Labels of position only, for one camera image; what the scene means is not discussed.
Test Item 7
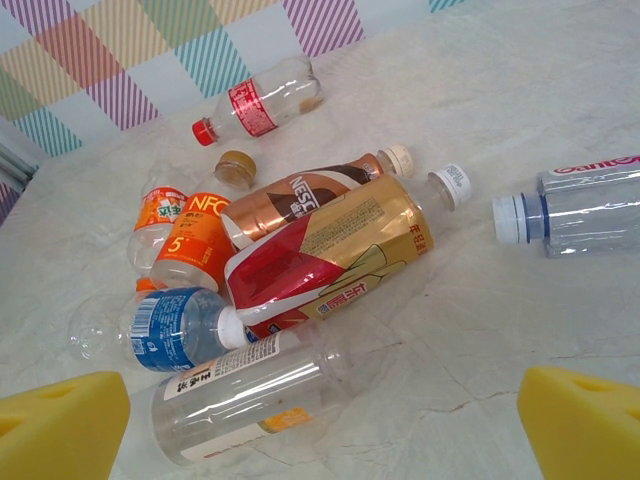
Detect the clear bottle red label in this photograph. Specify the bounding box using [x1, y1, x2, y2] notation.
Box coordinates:
[192, 54, 324, 147]

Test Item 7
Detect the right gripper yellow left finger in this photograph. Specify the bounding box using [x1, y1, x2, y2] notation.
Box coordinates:
[0, 370, 132, 480]

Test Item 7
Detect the clear square water bottle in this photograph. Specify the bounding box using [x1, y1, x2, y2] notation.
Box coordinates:
[491, 154, 640, 260]

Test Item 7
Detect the blue label water bottle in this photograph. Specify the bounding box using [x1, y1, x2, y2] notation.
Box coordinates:
[67, 285, 249, 374]

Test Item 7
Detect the copper brown coffee bottle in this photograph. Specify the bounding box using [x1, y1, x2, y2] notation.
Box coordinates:
[219, 144, 416, 251]

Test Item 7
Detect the red and gold bottle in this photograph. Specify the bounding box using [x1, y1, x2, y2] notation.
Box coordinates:
[223, 163, 474, 339]

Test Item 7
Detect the clear bottle orange cap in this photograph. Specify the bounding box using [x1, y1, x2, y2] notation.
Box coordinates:
[127, 159, 201, 294]

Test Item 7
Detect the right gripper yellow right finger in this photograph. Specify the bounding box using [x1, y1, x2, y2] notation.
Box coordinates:
[517, 365, 640, 480]

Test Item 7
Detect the clear bottle white orange label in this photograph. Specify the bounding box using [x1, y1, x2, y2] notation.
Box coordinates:
[149, 324, 371, 466]

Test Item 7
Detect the orange label bottle gold cap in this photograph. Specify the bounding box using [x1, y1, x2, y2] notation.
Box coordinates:
[148, 150, 259, 296]

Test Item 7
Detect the aluminium frame post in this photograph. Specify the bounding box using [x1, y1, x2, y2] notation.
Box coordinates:
[0, 142, 39, 189]

